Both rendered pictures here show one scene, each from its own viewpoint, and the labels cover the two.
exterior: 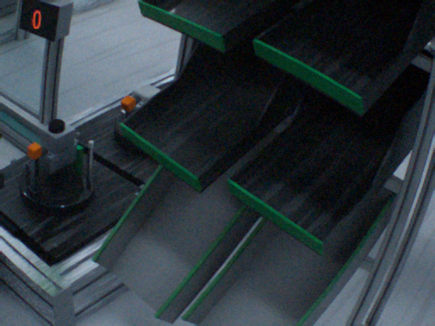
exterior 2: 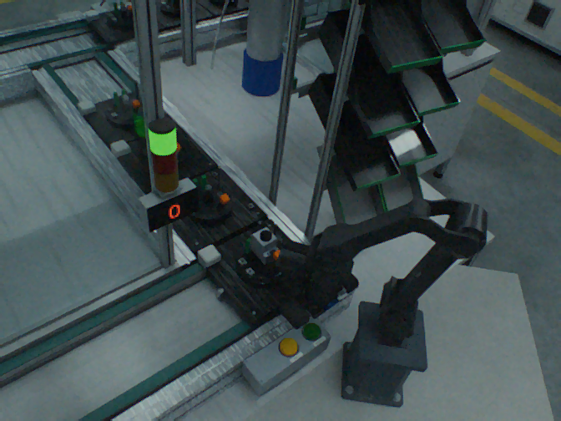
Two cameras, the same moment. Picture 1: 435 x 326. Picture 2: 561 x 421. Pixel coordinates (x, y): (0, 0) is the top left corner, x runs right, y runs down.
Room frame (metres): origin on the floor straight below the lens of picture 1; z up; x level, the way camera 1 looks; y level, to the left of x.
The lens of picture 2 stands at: (0.61, 1.01, 2.01)
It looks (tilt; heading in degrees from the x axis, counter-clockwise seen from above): 46 degrees down; 285
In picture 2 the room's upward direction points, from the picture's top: 9 degrees clockwise
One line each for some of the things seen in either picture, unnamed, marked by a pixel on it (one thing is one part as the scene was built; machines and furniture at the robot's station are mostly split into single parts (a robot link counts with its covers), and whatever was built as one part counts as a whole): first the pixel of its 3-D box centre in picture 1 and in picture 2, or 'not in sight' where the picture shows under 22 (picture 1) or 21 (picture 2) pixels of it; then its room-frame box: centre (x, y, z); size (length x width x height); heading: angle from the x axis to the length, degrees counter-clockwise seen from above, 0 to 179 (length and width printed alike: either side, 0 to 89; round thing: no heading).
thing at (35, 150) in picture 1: (37, 165); (275, 261); (0.81, 0.27, 1.04); 0.04 x 0.02 x 0.08; 150
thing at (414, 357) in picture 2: not in sight; (381, 355); (0.50, 0.36, 0.96); 0.15 x 0.15 x 0.20; 15
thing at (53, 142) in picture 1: (59, 140); (262, 240); (0.86, 0.25, 1.06); 0.08 x 0.04 x 0.07; 150
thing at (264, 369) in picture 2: not in sight; (287, 353); (0.71, 0.43, 0.93); 0.21 x 0.07 x 0.06; 60
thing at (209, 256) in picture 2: not in sight; (209, 257); (0.98, 0.29, 0.97); 0.05 x 0.05 x 0.04; 60
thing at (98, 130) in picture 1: (154, 114); (208, 195); (1.07, 0.12, 1.01); 0.24 x 0.24 x 0.13; 60
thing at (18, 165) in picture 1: (55, 194); (262, 268); (0.85, 0.25, 0.96); 0.24 x 0.24 x 0.02; 60
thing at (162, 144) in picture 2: not in sight; (163, 137); (1.05, 0.36, 1.38); 0.05 x 0.05 x 0.05
